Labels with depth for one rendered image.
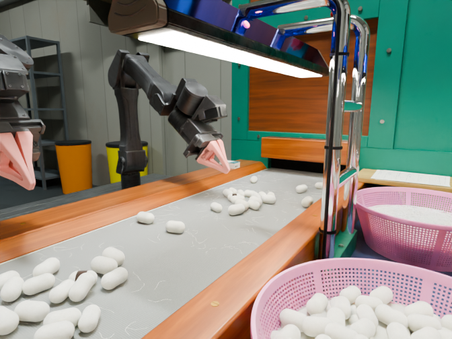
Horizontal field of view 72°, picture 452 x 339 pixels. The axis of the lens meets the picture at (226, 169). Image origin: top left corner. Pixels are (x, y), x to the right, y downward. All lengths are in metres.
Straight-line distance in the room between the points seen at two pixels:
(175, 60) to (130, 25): 2.80
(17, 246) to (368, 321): 0.49
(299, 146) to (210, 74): 1.98
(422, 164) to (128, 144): 0.87
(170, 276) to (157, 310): 0.07
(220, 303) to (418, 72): 0.86
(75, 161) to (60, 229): 3.23
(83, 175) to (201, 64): 1.87
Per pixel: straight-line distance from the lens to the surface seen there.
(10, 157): 0.50
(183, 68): 3.10
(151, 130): 3.29
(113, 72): 1.03
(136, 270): 0.46
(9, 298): 0.44
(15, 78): 0.50
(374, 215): 0.65
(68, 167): 3.85
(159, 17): 0.35
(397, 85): 1.03
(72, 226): 0.61
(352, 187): 0.64
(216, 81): 2.87
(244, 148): 1.19
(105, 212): 0.65
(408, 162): 1.03
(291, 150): 1.04
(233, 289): 0.36
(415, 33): 1.05
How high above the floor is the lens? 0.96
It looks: 11 degrees down
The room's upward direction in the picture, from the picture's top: straight up
